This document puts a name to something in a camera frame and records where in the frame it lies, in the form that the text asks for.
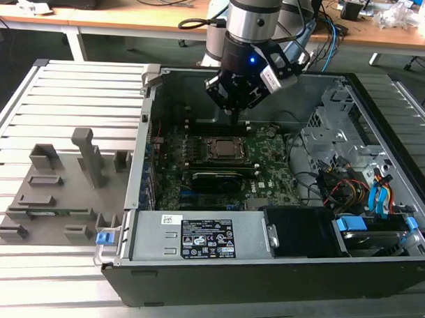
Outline silver CPU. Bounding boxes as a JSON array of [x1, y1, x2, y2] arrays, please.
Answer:
[[212, 138, 237, 157]]

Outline metal socket cover frame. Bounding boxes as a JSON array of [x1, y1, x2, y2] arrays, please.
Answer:
[[204, 136, 246, 162]]

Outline CPU socket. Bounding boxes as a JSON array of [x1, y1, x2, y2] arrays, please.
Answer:
[[201, 134, 248, 165]]

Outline black RAM slot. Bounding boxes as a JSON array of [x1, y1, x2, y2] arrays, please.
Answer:
[[188, 131, 251, 138], [188, 128, 251, 135], [189, 167, 260, 176], [187, 125, 251, 132], [190, 159, 258, 166], [190, 162, 258, 169], [187, 121, 250, 129], [189, 165, 259, 172]]

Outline green motherboard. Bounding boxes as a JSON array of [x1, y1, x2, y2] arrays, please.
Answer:
[[146, 118, 305, 217]]

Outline grey case hinge latch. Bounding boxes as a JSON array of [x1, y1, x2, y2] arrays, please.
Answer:
[[140, 62, 164, 95]]

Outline pale blue teach pendant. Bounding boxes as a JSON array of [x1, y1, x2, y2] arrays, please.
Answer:
[[280, 17, 318, 71]]

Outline black graphics card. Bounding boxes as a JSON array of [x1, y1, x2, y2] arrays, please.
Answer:
[[190, 169, 248, 195]]

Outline silver finned chipset heatsink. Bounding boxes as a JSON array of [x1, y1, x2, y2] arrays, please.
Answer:
[[244, 197, 265, 211]]

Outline silver metal drive cage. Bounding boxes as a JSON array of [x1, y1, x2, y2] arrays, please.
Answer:
[[297, 76, 403, 183]]

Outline wooden desk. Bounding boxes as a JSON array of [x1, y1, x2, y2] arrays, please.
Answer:
[[0, 0, 425, 75]]

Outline black cup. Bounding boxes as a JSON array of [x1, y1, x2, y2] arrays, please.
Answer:
[[339, 0, 366, 22]]

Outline clear plastic bags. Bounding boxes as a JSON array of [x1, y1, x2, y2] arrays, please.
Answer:
[[373, 1, 422, 33]]

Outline silver power supply unit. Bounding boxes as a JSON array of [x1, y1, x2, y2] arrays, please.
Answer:
[[126, 208, 280, 270]]

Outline hard disk in blue carrier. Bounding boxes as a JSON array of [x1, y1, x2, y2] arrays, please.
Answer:
[[331, 213, 421, 260]]

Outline black PC case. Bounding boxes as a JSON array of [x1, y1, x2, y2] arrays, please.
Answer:
[[91, 62, 425, 317]]

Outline grey parts rack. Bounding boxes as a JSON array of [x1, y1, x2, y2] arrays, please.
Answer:
[[0, 123, 136, 250]]

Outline crumpled white paper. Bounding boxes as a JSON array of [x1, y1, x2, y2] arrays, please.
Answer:
[[14, 0, 55, 16]]

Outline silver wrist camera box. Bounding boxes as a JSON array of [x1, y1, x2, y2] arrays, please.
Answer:
[[259, 64, 299, 93]]

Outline black camera cable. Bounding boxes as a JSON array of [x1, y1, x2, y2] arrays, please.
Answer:
[[177, 16, 227, 32]]

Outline multicolour power wire bundle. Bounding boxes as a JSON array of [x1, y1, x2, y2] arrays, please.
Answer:
[[324, 169, 372, 209]]

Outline blue disk wire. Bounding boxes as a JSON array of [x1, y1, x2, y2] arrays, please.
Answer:
[[366, 185, 382, 218], [374, 174, 394, 217]]

